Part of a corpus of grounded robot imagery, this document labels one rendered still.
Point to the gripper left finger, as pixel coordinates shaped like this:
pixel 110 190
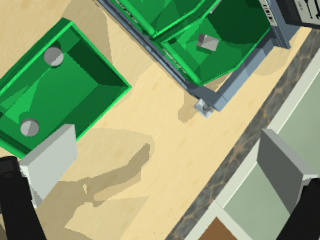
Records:
pixel 25 184

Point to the green bin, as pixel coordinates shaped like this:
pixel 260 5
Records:
pixel 238 24
pixel 78 91
pixel 156 16

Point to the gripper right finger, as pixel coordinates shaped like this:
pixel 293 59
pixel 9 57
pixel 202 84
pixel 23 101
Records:
pixel 289 175

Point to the grey disc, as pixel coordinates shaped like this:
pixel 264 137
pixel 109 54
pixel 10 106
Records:
pixel 53 56
pixel 29 127

